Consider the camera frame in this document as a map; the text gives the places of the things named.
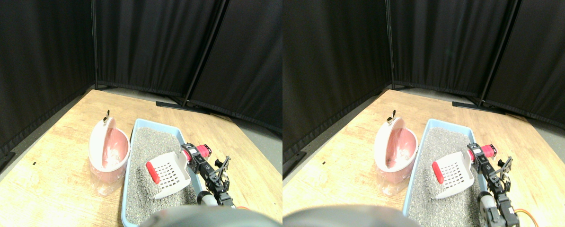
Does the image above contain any white scoop with red handle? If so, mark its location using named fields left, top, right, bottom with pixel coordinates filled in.
left=432, top=143, right=498, bottom=200
left=145, top=144, right=213, bottom=200

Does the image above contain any blue litter tray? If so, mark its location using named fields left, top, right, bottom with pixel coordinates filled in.
left=402, top=118, right=488, bottom=227
left=121, top=118, right=206, bottom=227

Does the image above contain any black bracket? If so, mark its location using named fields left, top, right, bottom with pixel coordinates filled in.
left=214, top=156, right=232, bottom=183
left=496, top=156, right=514, bottom=183

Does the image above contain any red lump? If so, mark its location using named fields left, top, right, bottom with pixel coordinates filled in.
left=146, top=161, right=161, bottom=184

